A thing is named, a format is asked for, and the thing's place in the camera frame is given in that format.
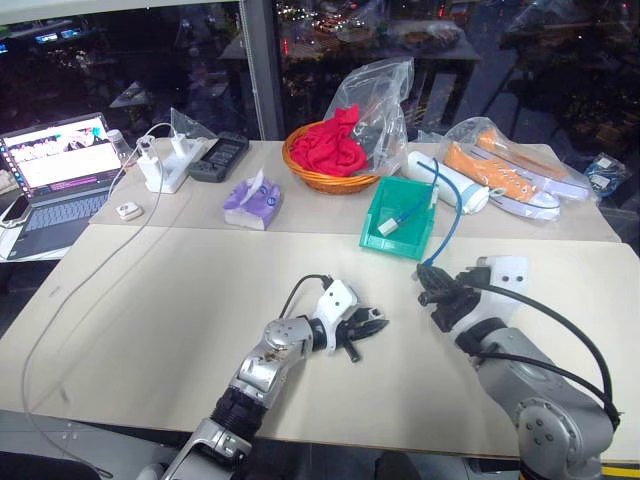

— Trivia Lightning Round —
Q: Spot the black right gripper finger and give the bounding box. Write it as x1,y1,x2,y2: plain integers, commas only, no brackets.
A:
418,263,457,292
418,286,457,308

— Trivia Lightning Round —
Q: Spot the grey window post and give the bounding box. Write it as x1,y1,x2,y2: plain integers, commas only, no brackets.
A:
238,0,287,143

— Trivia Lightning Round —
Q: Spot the blue cable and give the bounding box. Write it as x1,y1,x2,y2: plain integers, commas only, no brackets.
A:
394,158,464,267

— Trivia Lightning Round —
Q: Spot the purple tissue pack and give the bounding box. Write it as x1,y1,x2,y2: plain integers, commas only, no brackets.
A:
222,168,284,233

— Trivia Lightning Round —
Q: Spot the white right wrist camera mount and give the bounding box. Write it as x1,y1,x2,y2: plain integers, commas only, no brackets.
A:
457,255,531,334

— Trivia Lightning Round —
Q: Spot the black smartphone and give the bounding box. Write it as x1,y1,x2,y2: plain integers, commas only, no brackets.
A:
1,195,32,225

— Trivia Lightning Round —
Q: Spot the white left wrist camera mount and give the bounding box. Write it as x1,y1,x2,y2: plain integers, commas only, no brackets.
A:
314,279,359,357

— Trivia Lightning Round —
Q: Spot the black handheld device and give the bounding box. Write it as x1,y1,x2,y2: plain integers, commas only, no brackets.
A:
185,132,251,183

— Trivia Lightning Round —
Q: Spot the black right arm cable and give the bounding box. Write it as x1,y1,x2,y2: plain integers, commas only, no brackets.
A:
457,269,624,426

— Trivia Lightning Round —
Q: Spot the orange wicker basket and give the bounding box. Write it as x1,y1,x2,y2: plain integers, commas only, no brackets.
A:
282,122,384,194

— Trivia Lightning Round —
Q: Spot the large clear plastic bag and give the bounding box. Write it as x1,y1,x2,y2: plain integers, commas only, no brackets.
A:
324,57,417,179

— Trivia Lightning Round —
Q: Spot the orange canvas sneaker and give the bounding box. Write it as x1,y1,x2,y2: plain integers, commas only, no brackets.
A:
443,142,562,222
474,128,592,202

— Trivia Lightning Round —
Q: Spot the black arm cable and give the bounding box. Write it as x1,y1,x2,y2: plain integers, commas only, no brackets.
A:
277,273,334,321
457,269,624,426

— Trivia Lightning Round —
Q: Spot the clear sneaker bag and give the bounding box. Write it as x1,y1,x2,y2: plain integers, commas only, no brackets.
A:
417,116,599,224

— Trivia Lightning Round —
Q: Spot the white power strip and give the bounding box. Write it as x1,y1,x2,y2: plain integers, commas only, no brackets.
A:
143,135,219,195

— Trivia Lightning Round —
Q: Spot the small clear plastic bag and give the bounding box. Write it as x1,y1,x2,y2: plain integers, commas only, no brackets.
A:
169,106,222,147

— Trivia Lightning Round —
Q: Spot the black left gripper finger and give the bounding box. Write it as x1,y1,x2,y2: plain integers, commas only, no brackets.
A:
351,321,391,343
356,306,389,328

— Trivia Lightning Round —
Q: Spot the long thin grey cable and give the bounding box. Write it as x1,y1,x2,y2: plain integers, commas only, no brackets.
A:
20,144,166,479

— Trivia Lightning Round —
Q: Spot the grey open laptop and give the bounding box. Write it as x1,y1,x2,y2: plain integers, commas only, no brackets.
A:
0,112,127,262

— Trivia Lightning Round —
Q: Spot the bag of blue cables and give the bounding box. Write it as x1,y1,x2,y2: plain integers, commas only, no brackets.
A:
584,152,633,202

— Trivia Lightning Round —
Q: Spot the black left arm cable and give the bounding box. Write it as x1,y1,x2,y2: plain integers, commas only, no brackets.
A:
277,273,334,321

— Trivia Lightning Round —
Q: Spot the dark part in clear bag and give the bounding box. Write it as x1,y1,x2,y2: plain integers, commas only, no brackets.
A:
352,117,387,152

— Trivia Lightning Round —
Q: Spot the green plastic bin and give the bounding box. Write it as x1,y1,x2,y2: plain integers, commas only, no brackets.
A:
358,175,438,260

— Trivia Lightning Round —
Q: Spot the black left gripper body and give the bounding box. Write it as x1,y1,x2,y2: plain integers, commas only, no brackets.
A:
337,308,369,365

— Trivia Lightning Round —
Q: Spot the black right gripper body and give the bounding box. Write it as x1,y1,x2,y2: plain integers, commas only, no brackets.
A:
429,269,485,333

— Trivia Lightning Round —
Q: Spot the clear plastic bottle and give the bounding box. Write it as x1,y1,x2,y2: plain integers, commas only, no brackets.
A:
106,128,133,164

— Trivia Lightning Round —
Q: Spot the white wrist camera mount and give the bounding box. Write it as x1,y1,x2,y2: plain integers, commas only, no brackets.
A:
314,279,359,357
457,255,531,334

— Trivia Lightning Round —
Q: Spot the red cloth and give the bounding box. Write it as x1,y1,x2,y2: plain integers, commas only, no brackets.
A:
290,104,371,178

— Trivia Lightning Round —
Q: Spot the white cylindrical bottle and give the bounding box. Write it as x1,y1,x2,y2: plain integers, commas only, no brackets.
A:
403,149,491,217

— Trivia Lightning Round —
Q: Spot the short white charging cable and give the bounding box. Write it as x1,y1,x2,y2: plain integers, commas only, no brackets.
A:
108,122,177,196

